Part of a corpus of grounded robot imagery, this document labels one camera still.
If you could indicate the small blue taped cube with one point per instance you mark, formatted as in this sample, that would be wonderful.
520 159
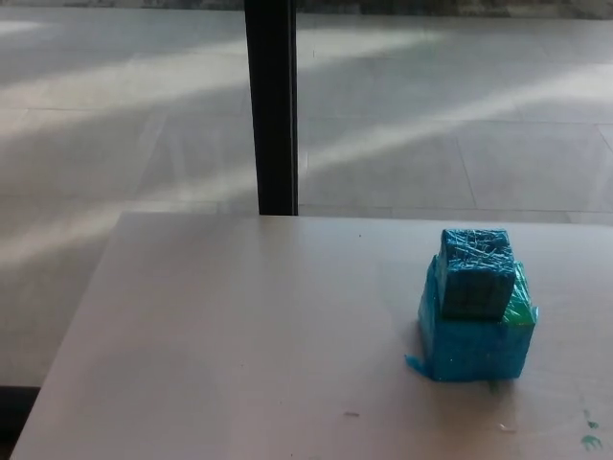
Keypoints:
474 278

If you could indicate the big blue taped cube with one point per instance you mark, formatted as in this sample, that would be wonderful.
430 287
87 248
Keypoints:
474 350

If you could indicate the black window frame post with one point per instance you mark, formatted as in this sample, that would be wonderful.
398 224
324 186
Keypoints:
272 105

